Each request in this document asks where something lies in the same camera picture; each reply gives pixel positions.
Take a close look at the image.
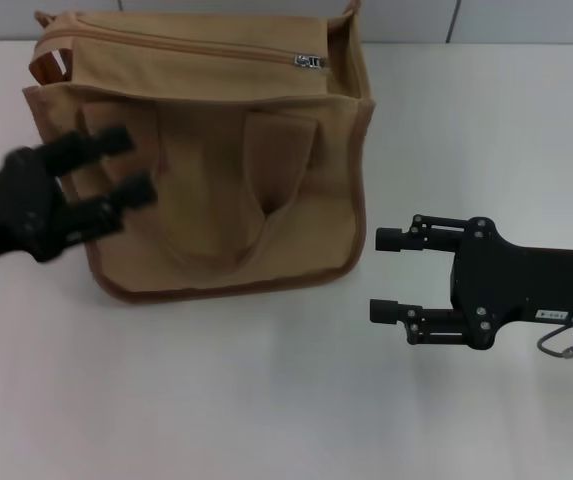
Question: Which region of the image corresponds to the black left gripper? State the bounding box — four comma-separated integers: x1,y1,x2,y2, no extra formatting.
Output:
0,124,160,274

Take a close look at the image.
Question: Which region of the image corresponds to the silver metal zipper pull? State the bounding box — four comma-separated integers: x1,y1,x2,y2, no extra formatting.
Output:
292,53,328,71

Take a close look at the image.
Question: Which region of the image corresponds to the khaki canvas food bag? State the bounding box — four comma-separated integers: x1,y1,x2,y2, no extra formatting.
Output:
20,0,379,306

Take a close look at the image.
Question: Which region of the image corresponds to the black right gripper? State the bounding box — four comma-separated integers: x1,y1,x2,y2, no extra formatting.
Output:
368,213,573,352

